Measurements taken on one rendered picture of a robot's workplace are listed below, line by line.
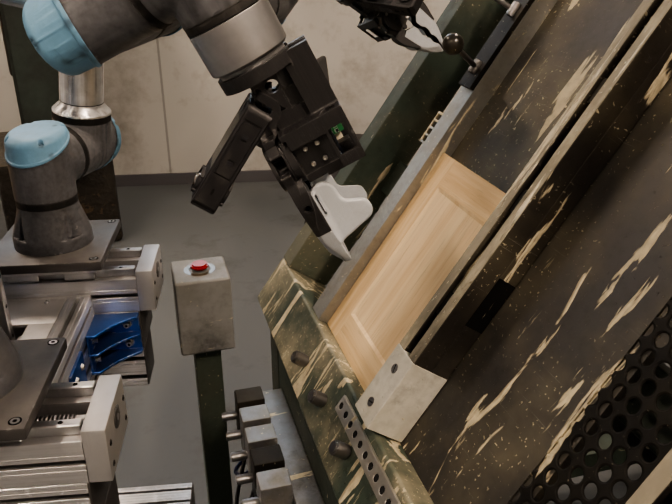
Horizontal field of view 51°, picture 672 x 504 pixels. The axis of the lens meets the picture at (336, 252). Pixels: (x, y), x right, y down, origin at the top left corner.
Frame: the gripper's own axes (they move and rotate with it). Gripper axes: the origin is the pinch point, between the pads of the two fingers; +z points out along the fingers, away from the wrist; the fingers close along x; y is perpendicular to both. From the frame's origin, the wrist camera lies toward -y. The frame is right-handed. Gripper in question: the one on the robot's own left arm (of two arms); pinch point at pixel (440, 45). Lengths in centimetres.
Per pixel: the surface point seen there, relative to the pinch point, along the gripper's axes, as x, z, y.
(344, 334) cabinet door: 56, 10, 6
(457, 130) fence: 12.4, 10.0, -1.7
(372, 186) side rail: 22.8, 13.6, 27.7
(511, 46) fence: -4.3, 9.4, -7.7
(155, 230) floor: 43, 38, 308
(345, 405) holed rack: 67, 7, -11
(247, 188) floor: -12, 91, 351
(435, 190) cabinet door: 24.9, 10.2, -3.0
